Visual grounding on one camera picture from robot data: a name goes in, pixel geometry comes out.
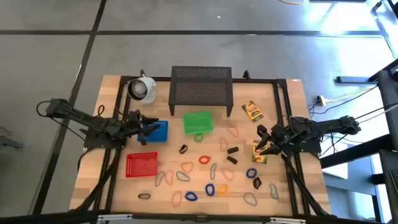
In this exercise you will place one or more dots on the yellow green crayon box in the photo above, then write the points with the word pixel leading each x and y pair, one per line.
pixel 259 158
pixel 252 111

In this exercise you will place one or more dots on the white cylindrical cup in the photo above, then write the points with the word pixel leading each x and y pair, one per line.
pixel 150 90

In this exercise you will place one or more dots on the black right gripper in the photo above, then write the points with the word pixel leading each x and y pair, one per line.
pixel 280 136

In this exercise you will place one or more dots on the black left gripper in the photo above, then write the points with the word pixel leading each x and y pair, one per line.
pixel 136 124

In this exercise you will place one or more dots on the silver metal bracket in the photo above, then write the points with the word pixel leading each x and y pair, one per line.
pixel 115 216
pixel 287 220

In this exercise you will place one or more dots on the yellow coil wristband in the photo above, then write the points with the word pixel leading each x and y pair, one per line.
pixel 218 190

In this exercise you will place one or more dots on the red coil wristband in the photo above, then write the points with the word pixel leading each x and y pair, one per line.
pixel 200 160

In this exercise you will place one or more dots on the black mesh shelf riser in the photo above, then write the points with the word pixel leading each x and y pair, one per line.
pixel 200 84

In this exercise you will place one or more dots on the white power strip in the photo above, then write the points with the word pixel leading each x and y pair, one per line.
pixel 322 100

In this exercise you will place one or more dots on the black coil wristband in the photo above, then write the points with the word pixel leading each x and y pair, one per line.
pixel 139 196

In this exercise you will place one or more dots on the blue plastic basket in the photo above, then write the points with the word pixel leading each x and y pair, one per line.
pixel 162 135

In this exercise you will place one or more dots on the green plastic basket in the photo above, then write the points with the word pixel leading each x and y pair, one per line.
pixel 189 124

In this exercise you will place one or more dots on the black desk frame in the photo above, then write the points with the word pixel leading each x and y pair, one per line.
pixel 388 102

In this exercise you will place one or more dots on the red plastic basket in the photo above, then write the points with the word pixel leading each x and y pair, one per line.
pixel 141 165

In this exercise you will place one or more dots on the grey chair base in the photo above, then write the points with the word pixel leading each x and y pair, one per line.
pixel 9 143

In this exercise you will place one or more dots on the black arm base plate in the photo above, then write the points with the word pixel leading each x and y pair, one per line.
pixel 93 143
pixel 312 147

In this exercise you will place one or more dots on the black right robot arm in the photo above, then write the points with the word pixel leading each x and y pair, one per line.
pixel 323 126

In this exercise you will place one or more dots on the blue coil wristband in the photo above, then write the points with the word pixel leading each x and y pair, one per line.
pixel 206 189
pixel 247 173
pixel 186 196

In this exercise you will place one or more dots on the black gantry beam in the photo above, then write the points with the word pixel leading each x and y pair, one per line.
pixel 199 219

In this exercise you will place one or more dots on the black desk foot bar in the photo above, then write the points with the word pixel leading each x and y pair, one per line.
pixel 357 79

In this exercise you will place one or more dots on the green coil wristband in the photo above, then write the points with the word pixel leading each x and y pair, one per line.
pixel 195 137

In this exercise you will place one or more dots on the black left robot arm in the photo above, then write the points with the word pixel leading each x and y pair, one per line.
pixel 77 115

